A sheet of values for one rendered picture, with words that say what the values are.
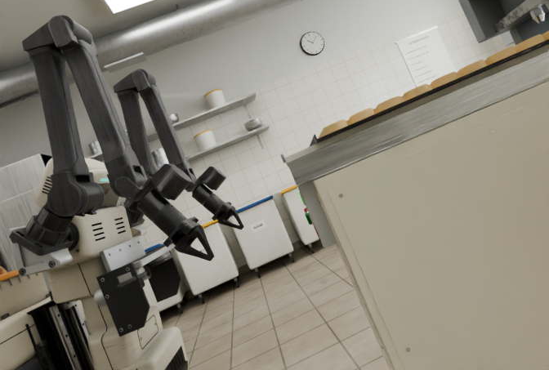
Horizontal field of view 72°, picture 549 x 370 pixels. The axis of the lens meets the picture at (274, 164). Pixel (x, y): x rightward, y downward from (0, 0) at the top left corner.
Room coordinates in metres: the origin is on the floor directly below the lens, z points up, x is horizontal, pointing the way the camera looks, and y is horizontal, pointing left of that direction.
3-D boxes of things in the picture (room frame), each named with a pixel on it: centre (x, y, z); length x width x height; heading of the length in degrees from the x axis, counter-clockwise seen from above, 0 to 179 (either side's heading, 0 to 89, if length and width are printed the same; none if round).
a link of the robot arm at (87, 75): (0.86, 0.32, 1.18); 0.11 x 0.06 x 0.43; 177
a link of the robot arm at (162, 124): (1.29, 0.30, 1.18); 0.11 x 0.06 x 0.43; 178
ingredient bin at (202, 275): (4.26, 1.10, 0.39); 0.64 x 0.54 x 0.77; 8
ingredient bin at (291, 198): (4.43, -0.19, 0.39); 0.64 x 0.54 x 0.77; 5
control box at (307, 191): (0.89, -0.05, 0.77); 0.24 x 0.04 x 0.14; 177
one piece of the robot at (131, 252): (1.08, 0.48, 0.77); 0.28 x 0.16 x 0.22; 177
